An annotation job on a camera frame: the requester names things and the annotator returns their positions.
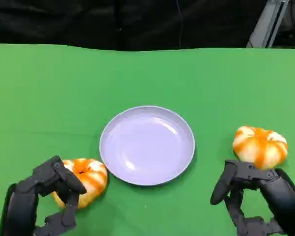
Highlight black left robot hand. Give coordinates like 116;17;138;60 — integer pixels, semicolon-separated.
0;155;87;236

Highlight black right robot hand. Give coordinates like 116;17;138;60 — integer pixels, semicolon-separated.
210;159;295;236

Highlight orange white toy bread roll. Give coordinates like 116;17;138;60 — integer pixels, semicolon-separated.
51;158;109;209
232;125;289;171

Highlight green table cloth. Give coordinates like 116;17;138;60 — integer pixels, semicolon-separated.
0;43;295;236

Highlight lilac plate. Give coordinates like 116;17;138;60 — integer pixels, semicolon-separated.
99;105;196;186

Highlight black backdrop curtain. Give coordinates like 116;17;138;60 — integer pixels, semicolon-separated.
0;0;295;52

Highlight grey metal frame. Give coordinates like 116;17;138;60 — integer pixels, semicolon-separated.
245;0;291;49

